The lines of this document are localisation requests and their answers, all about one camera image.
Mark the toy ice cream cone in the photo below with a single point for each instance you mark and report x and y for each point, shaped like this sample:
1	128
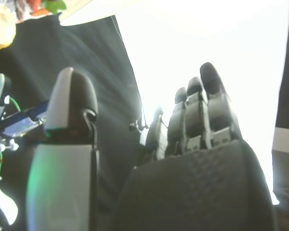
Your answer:
2	26

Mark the large cake with strawberries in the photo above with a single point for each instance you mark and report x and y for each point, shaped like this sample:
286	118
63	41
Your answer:
51	5

